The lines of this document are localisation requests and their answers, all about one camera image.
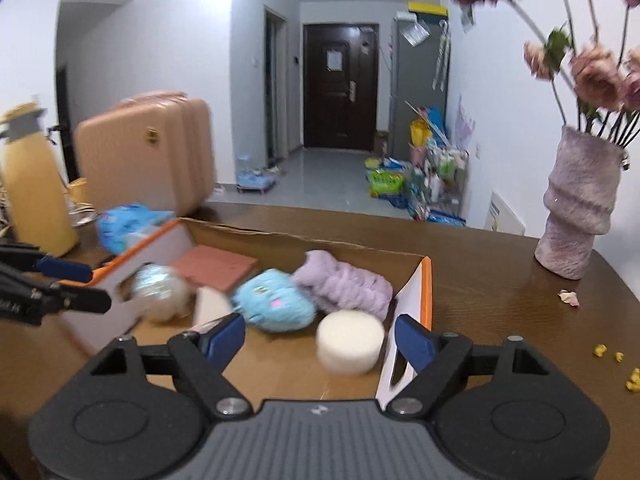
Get yellow thermos jug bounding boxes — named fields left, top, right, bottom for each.
left=0, top=102, right=80, bottom=257

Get yellow crumbs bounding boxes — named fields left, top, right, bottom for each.
left=592, top=342, right=640, bottom=392

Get grey refrigerator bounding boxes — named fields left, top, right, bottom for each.
left=389, top=15, right=451, bottom=161

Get peach ribbed suitcase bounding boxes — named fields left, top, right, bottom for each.
left=74, top=91, right=217, bottom=218

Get dark brown door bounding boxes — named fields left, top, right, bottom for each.
left=302, top=22, right=379, bottom=151

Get orange cardboard box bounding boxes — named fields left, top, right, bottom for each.
left=60, top=217, right=433, bottom=411

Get white board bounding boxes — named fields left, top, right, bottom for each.
left=484, top=190, right=526, bottom=237

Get white blue pad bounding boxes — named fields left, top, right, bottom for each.
left=192, top=286, right=233, bottom=328

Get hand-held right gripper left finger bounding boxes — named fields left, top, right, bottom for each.
left=89, top=312, right=253, bottom=421

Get green yellow package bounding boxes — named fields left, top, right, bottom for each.
left=367, top=157, right=406, bottom=200

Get blue plush toy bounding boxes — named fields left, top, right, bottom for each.
left=231, top=268, right=318, bottom=333

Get lavender fuzzy headband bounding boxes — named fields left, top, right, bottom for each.
left=291, top=250, right=394, bottom=322

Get side room door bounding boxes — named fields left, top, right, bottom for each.
left=263, top=6, right=288, bottom=168

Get blue floor tray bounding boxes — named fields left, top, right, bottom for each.
left=235, top=167, right=276, bottom=195

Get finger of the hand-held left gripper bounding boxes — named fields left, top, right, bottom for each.
left=47, top=285, right=112, bottom=314
left=0, top=246, right=94, bottom=283

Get yellow black box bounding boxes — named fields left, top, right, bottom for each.
left=407, top=1, right=449, bottom=17

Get blue wet wipes pack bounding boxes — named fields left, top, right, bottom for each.
left=95, top=203, right=176, bottom=256

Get paper sheet on refrigerator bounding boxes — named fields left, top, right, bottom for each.
left=400, top=20, right=431, bottom=46

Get pink white layered sponge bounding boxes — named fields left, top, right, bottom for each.
left=170, top=245, right=259, bottom=295

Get mottled pink vase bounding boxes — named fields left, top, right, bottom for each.
left=534, top=125, right=626, bottom=281

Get hanging white umbrella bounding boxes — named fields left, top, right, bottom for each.
left=432, top=22, right=451, bottom=92

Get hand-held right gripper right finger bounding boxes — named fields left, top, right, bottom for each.
left=387, top=314, right=550, bottom=418

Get dried pink roses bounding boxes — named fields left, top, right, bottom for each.
left=445, top=0, right=640, bottom=148

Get white round sponge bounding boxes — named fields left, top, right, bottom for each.
left=315, top=310, right=387, bottom=376

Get pile of household goods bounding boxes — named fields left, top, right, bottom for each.
left=405, top=105, right=471, bottom=226

